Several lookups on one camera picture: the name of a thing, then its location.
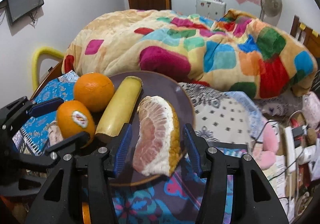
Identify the white box appliance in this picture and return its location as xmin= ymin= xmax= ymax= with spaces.
xmin=196 ymin=0 xmax=226 ymax=20

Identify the large orange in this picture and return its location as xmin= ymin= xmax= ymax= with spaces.
xmin=56 ymin=100 xmax=96 ymax=148
xmin=73 ymin=73 xmax=115 ymax=112

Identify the blue patterned bedspread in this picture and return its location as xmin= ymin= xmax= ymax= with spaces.
xmin=12 ymin=70 xmax=261 ymax=224

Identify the yellow banana piece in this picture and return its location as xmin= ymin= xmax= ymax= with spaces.
xmin=95 ymin=76 xmax=143 ymax=143

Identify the colourful patchwork fleece blanket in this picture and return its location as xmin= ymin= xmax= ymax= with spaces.
xmin=62 ymin=9 xmax=318 ymax=99

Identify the standing electric fan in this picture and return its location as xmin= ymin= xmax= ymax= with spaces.
xmin=260 ymin=0 xmax=283 ymax=21

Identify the wooden headboard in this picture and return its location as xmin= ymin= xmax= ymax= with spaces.
xmin=290 ymin=15 xmax=319 ymax=59

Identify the peeled pomelo wedge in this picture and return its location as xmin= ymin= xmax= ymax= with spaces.
xmin=132 ymin=96 xmax=181 ymax=177

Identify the yellow padded chair frame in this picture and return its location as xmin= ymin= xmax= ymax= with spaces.
xmin=31 ymin=47 xmax=64 ymax=91

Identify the small wall monitor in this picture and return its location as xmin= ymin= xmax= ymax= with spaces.
xmin=7 ymin=0 xmax=44 ymax=25

